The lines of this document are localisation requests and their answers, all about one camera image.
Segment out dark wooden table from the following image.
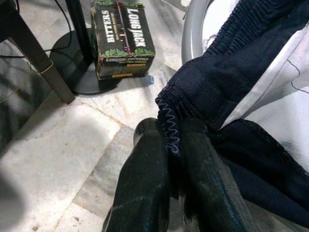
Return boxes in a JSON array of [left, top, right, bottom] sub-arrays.
[[0, 0, 76, 105]]

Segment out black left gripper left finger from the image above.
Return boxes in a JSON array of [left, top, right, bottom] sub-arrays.
[[102, 117, 171, 232]]

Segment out black standing fan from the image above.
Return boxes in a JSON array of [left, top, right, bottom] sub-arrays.
[[49, 0, 121, 95]]

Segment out navy shorts with white lining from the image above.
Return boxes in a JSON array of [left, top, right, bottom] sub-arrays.
[[155, 0, 309, 230]]

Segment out white round laundry basket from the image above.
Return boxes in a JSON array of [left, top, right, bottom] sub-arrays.
[[181, 0, 242, 64]]

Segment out black Bitters Longjack box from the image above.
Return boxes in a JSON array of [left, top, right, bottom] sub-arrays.
[[90, 0, 156, 81]]

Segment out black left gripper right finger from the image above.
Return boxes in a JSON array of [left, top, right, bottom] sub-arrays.
[[179, 117, 257, 232]]

